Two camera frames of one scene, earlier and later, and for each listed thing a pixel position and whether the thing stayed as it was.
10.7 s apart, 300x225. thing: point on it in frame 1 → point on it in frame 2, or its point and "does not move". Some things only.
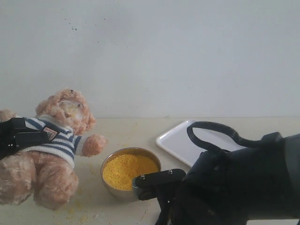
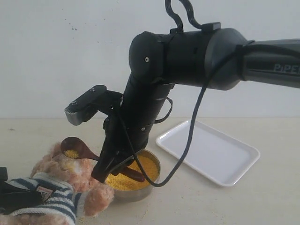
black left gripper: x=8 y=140 → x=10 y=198
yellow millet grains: x=119 y=171 does not move
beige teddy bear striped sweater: x=45 y=171 → x=68 y=191
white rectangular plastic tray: x=176 y=141 does not move
